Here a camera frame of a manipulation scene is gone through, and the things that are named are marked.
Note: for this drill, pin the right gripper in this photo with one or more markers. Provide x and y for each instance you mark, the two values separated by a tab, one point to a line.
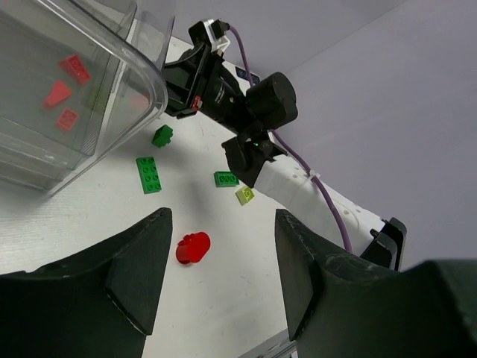
199	82

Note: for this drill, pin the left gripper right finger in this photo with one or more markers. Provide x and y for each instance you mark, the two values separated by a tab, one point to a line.
340	305

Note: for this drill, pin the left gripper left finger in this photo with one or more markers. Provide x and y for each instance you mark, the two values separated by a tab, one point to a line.
99	302

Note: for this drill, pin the clear plastic drawer cover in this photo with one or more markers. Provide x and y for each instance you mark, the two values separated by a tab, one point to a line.
82	74

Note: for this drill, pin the red rounded brick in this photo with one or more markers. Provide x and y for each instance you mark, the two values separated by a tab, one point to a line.
192	248

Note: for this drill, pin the red small brick front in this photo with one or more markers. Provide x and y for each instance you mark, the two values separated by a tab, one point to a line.
74	67

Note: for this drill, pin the small red square brick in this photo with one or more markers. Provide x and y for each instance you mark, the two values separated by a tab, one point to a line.
67	119

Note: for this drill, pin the red sloped brick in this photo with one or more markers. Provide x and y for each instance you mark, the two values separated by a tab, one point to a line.
60	92

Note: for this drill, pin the lime small brick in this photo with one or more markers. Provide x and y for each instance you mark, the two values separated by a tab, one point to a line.
245	195

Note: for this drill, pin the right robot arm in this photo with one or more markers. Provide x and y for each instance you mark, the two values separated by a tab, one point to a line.
254	109

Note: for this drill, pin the right blue table label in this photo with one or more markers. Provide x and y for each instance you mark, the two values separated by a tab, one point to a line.
243	74

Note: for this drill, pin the small green cube brick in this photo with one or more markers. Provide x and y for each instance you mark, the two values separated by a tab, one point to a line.
162	136

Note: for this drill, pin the dark green long brick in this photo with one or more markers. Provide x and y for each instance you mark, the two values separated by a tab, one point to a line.
148	175

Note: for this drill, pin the green flat long brick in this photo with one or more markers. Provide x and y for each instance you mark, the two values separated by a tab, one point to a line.
225	179

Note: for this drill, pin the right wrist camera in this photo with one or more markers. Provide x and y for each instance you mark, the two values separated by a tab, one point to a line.
212	32

